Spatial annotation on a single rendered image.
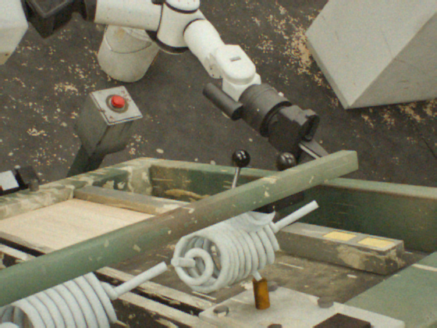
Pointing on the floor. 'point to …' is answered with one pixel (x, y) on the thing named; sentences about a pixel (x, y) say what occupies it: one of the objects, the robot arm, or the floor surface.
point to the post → (83, 163)
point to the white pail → (126, 53)
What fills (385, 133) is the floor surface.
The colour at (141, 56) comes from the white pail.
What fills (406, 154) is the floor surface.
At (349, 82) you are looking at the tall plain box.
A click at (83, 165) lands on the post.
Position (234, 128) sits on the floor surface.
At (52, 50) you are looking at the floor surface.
